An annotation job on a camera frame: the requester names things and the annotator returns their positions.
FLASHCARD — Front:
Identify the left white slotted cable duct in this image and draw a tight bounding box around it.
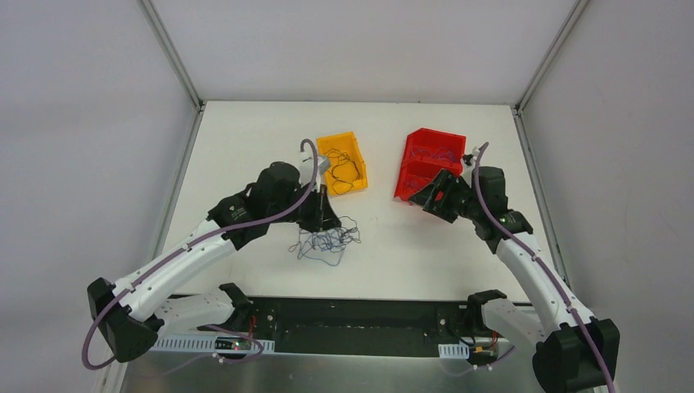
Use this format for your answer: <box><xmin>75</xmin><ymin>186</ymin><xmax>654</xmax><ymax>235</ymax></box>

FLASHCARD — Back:
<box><xmin>150</xmin><ymin>334</ymin><xmax>275</xmax><ymax>355</ymax></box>

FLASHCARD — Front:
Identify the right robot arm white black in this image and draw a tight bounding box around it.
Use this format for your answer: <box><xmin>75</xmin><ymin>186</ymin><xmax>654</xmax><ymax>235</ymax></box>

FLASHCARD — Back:
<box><xmin>408</xmin><ymin>144</ymin><xmax>620</xmax><ymax>392</ymax></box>

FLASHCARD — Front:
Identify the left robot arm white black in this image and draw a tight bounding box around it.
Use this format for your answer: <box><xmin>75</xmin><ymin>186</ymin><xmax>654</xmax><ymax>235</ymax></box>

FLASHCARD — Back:
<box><xmin>82</xmin><ymin>152</ymin><xmax>341</xmax><ymax>369</ymax></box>

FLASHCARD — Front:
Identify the black striped single wire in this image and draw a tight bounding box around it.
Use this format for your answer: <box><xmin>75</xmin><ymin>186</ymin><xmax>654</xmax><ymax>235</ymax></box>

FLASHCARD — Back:
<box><xmin>322</xmin><ymin>149</ymin><xmax>363</xmax><ymax>195</ymax></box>

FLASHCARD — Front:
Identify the blue wire bundle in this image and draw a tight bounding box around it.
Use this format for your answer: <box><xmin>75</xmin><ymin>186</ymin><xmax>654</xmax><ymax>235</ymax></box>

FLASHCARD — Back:
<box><xmin>287</xmin><ymin>216</ymin><xmax>363</xmax><ymax>268</ymax></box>

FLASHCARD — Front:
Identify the yellow plastic bin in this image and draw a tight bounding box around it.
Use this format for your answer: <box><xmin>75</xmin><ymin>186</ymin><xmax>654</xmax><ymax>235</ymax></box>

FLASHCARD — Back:
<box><xmin>316</xmin><ymin>132</ymin><xmax>368</xmax><ymax>197</ymax></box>

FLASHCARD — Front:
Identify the purple single wire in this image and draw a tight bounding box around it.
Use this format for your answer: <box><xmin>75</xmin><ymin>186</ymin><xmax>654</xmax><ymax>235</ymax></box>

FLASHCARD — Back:
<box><xmin>412</xmin><ymin>145</ymin><xmax>457</xmax><ymax>164</ymax></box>

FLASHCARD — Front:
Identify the aluminium frame rail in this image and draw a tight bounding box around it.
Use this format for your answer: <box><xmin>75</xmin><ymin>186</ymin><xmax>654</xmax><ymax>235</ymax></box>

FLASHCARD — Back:
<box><xmin>114</xmin><ymin>296</ymin><xmax>604</xmax><ymax>344</ymax></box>

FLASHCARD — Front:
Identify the right white slotted cable duct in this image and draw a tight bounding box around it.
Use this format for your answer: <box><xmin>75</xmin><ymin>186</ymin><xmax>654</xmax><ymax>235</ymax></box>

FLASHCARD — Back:
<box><xmin>438</xmin><ymin>343</ymin><xmax>470</xmax><ymax>360</ymax></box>

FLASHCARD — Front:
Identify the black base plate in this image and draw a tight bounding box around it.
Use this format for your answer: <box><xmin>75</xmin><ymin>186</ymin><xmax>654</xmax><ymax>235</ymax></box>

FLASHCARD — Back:
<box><xmin>220</xmin><ymin>296</ymin><xmax>504</xmax><ymax>364</ymax></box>

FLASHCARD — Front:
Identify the red plastic bin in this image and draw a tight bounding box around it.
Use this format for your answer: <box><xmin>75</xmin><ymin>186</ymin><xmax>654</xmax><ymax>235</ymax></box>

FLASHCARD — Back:
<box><xmin>394</xmin><ymin>128</ymin><xmax>466</xmax><ymax>202</ymax></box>

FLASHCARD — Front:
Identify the white slotted cable duct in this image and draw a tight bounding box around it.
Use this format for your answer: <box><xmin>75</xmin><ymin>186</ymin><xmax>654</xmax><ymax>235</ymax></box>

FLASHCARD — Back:
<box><xmin>438</xmin><ymin>343</ymin><xmax>470</xmax><ymax>360</ymax></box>
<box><xmin>150</xmin><ymin>334</ymin><xmax>275</xmax><ymax>355</ymax></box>

